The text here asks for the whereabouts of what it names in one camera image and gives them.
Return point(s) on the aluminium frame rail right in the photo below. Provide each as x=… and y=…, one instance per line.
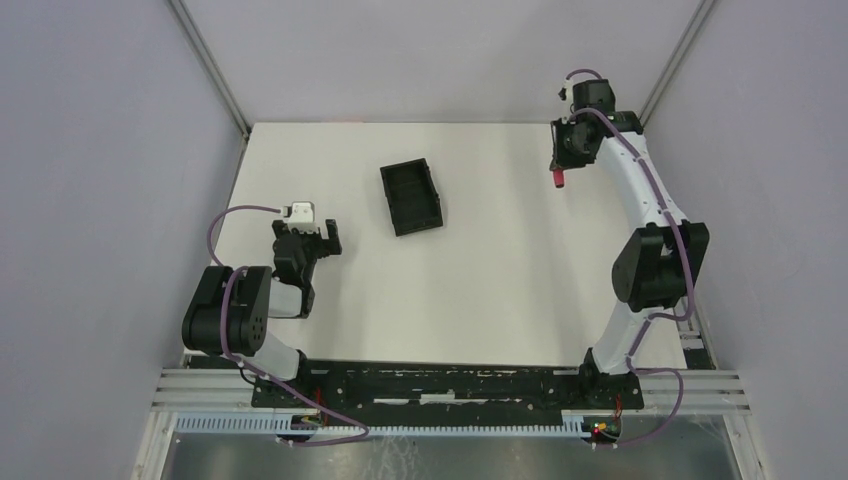
x=692, y=332

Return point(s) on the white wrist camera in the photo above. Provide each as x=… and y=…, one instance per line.
x=300, y=217
x=566, y=92

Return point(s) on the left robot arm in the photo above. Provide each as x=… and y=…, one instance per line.
x=233, y=323

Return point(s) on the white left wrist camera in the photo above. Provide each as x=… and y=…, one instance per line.
x=300, y=217

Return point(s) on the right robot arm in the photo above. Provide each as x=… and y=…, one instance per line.
x=655, y=273

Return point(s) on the aluminium frame rail front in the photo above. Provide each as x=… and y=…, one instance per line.
x=706, y=392

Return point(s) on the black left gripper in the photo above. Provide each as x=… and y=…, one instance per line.
x=317, y=240

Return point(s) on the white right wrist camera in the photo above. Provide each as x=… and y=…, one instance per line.
x=566, y=92

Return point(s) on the black plastic bin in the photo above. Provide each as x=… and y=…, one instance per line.
x=413, y=202

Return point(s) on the aluminium frame rail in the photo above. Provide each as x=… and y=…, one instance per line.
x=692, y=332
x=706, y=392

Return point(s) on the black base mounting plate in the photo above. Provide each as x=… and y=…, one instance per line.
x=392, y=394

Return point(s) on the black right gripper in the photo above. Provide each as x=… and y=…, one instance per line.
x=569, y=142

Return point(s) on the white slotted cable duct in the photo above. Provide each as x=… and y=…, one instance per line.
x=289, y=424

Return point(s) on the red handled screwdriver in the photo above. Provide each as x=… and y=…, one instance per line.
x=558, y=177

